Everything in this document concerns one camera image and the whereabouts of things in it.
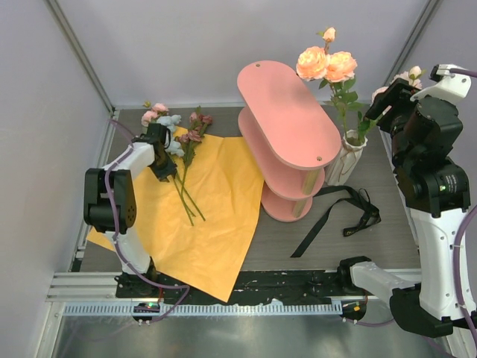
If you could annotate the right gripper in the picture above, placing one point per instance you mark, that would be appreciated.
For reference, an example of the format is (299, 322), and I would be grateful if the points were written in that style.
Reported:
(398, 95)

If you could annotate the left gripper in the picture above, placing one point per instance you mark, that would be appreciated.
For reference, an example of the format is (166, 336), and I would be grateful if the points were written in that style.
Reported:
(171, 169)

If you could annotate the blue flower stem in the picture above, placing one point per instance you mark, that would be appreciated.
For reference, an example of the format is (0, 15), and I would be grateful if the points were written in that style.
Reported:
(173, 141)

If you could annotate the mauve flower stem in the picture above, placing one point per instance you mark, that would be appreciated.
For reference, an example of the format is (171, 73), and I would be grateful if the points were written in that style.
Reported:
(198, 124)

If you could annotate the small pink flower stem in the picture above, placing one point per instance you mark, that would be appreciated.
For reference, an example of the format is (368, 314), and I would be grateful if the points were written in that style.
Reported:
(153, 112)

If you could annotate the orange flower bouquet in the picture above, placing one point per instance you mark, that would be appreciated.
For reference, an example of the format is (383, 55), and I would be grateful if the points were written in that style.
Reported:
(203, 237)

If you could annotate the orange rose stem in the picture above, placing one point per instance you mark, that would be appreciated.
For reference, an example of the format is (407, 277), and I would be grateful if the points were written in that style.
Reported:
(333, 70)

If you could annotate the black ribbon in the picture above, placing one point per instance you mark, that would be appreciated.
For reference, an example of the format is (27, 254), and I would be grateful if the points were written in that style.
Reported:
(358, 198)

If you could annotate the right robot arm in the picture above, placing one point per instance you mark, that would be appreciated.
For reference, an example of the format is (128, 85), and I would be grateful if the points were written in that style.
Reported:
(437, 194)

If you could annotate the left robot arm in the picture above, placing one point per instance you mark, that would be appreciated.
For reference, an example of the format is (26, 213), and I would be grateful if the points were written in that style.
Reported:
(109, 206)

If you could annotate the white ribbed ceramic vase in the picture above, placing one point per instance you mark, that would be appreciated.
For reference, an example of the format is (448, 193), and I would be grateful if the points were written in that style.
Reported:
(339, 170)

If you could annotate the pink three-tier shelf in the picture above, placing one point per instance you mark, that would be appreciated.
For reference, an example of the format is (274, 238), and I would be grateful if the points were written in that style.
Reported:
(289, 134)

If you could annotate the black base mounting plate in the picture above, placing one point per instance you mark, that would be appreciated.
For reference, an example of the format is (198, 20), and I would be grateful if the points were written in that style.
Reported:
(252, 288)

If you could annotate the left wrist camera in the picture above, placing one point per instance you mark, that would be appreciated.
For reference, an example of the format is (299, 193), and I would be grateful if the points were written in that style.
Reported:
(156, 134)

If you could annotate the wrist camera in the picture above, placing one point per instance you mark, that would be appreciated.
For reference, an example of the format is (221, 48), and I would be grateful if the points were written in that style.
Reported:
(452, 84)
(156, 134)

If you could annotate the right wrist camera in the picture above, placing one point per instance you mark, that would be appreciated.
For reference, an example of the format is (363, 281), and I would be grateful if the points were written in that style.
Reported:
(452, 84)

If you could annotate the white slotted cable duct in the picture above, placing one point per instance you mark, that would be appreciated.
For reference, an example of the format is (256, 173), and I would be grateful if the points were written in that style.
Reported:
(147, 309)

